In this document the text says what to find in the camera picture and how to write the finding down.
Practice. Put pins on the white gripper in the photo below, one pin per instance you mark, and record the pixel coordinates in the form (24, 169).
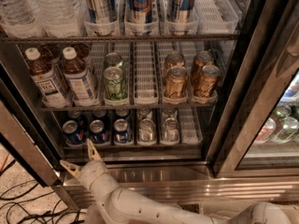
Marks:
(91, 173)

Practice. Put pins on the blue pepsi can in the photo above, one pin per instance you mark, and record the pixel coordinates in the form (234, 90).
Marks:
(102, 115)
(79, 118)
(121, 130)
(123, 114)
(99, 132)
(74, 133)

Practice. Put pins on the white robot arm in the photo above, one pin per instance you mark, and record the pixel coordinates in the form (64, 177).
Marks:
(120, 205)

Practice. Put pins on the steel fridge door left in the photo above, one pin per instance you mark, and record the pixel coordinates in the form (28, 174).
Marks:
(19, 135)

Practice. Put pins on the silver soda can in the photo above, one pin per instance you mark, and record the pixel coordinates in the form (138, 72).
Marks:
(147, 131)
(170, 132)

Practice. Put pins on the green soda can front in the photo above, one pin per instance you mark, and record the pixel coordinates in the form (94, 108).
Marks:
(115, 84)

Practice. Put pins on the green soda can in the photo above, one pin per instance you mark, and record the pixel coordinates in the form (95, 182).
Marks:
(113, 59)
(115, 84)

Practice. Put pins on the silver soda can right front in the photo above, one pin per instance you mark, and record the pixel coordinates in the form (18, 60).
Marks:
(170, 132)

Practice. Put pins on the green soda can rear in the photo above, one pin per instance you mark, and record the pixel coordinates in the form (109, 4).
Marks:
(113, 59)

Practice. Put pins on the gold soda can front left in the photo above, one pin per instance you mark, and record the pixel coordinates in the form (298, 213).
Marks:
(176, 82)

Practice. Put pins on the gold soda can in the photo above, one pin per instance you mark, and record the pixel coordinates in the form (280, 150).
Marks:
(199, 61)
(207, 81)
(172, 59)
(176, 82)

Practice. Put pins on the gold soda can rear left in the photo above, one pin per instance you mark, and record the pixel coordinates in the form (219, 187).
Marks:
(172, 59)

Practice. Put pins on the gold soda can front right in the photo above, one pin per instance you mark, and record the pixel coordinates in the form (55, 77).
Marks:
(207, 81)

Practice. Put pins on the gold soda can rear right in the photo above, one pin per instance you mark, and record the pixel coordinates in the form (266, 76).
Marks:
(199, 61)

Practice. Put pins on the tall energy can left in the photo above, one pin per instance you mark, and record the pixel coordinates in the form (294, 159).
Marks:
(101, 19)

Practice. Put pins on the tall energy can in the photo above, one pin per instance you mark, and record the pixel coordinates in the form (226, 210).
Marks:
(178, 14)
(140, 14)
(101, 19)

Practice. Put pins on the glass fridge door right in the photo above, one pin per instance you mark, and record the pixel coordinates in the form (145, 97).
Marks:
(269, 67)

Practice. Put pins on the tall energy can middle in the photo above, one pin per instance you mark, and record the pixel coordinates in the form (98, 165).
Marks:
(140, 14)

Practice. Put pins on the tall energy can right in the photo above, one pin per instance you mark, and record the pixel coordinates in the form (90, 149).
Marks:
(178, 14)

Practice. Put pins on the tea bottle front right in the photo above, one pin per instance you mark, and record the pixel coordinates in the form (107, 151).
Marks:
(78, 75)

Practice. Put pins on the tea bottle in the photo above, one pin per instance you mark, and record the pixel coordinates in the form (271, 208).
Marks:
(47, 79)
(78, 75)

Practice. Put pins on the tea bottle front left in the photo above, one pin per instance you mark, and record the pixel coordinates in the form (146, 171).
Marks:
(47, 79)

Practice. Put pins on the clear plastic bin right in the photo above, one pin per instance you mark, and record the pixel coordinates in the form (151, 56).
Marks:
(224, 209)

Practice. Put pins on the water bottle right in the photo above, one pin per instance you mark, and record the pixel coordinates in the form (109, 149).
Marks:
(59, 17)

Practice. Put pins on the water bottle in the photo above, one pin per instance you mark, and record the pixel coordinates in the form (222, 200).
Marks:
(19, 20)
(59, 17)

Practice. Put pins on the water bottle left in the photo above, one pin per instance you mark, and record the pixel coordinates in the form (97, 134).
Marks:
(19, 20)

